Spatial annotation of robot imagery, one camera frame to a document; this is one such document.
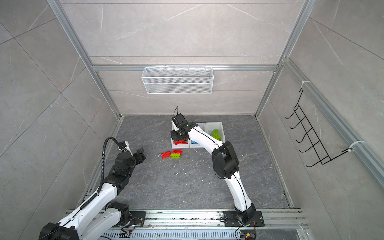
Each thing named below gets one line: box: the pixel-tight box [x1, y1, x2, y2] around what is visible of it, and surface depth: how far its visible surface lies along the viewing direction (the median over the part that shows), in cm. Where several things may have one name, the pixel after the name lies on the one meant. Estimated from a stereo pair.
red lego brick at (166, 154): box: [161, 150, 171, 159], surface depth 97 cm
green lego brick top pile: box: [170, 153, 182, 159], surface depth 97 cm
